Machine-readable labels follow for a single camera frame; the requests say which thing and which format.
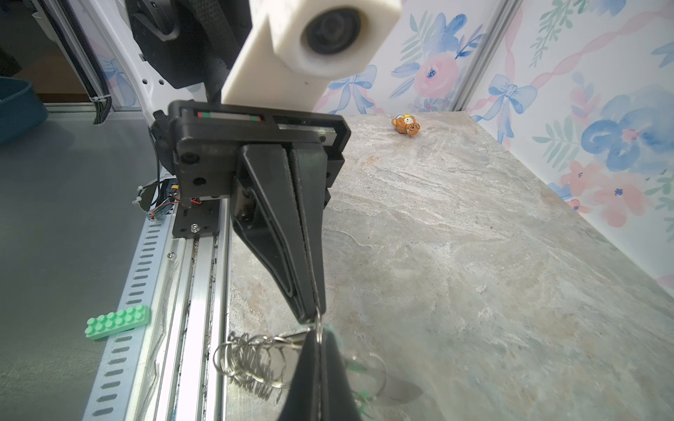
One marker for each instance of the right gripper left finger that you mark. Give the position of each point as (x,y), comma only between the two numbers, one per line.
(303,402)

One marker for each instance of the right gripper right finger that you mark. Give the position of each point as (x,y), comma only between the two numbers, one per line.
(337,402)

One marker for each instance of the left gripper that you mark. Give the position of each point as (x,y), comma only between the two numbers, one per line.
(279,219)

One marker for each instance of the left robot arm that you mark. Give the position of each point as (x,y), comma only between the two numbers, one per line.
(167,50)

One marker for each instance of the small brown bear toy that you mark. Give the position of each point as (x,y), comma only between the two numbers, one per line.
(406,124)

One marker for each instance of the green toy brick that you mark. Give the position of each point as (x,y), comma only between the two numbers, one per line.
(112,323)

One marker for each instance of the teal bowl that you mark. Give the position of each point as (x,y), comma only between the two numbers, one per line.
(21,109)

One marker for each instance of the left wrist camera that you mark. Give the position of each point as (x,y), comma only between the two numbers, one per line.
(296,48)

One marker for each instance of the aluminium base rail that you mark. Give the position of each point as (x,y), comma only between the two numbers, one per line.
(164,370)

